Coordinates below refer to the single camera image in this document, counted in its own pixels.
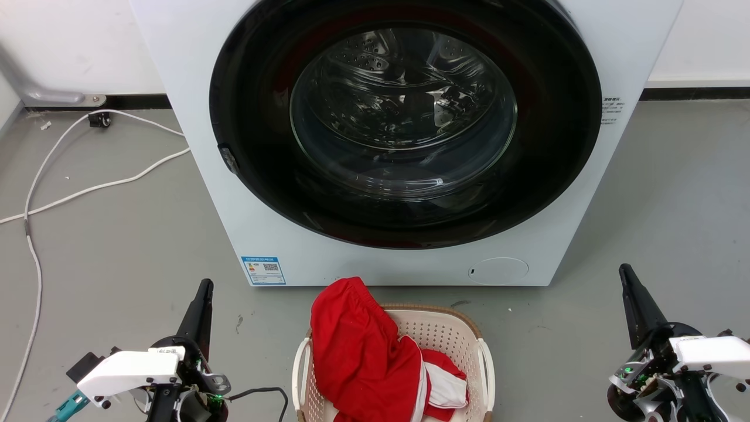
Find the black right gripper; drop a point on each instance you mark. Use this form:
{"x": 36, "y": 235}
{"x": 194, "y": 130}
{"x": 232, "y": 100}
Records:
{"x": 650, "y": 363}

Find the white front-load washing machine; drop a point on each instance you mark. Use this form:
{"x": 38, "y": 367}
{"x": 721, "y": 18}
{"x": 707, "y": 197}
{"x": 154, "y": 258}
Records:
{"x": 187, "y": 88}

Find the small black caster wheel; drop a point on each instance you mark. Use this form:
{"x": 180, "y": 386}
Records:
{"x": 99, "y": 119}

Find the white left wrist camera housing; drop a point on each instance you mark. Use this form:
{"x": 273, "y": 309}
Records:
{"x": 129, "y": 372}

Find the black round washer door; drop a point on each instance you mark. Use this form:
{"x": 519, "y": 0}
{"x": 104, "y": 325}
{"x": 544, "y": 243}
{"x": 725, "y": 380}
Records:
{"x": 258, "y": 117}

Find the small black text sticker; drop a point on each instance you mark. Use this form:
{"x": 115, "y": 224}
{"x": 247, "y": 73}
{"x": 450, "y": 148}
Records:
{"x": 611, "y": 111}

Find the blue energy label sticker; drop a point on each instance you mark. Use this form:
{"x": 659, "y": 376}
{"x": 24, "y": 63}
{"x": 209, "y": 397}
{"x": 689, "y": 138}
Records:
{"x": 263, "y": 270}

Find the teal plastic clip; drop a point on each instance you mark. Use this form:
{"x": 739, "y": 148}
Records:
{"x": 69, "y": 406}

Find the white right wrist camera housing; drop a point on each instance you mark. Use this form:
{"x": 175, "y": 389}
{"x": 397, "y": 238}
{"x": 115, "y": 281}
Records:
{"x": 715, "y": 351}

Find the round white filter cover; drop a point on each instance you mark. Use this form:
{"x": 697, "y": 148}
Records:
{"x": 498, "y": 271}

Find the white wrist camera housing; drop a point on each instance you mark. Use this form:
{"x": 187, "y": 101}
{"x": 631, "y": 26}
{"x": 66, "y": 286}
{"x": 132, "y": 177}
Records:
{"x": 715, "y": 351}
{"x": 129, "y": 372}

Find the white plastic laundry basket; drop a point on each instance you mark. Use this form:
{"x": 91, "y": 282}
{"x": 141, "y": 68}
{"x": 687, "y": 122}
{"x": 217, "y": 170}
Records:
{"x": 448, "y": 334}

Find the red white striped garment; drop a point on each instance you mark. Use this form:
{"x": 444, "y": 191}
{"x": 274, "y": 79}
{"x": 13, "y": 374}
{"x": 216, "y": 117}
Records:
{"x": 448, "y": 384}

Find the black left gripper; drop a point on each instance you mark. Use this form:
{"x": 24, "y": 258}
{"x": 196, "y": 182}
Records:
{"x": 196, "y": 375}

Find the grey metal pipe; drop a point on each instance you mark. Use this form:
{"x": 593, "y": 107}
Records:
{"x": 41, "y": 95}

